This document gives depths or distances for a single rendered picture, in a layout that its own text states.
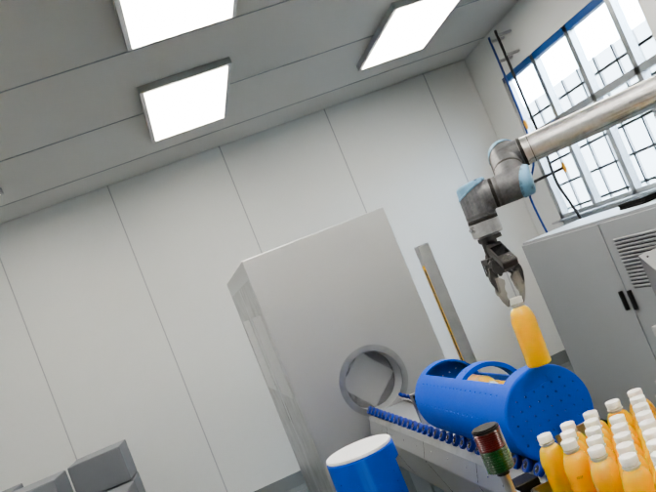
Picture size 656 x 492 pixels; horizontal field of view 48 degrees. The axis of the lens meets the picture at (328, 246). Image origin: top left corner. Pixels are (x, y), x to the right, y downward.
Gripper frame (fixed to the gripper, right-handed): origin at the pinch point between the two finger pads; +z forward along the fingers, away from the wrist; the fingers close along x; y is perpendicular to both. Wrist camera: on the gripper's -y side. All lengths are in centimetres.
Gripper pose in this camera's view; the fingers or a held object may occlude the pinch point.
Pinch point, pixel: (515, 300)
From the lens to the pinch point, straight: 221.7
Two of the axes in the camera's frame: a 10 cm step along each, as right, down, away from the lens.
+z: 3.5, 9.4, -0.4
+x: -9.3, 3.4, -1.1
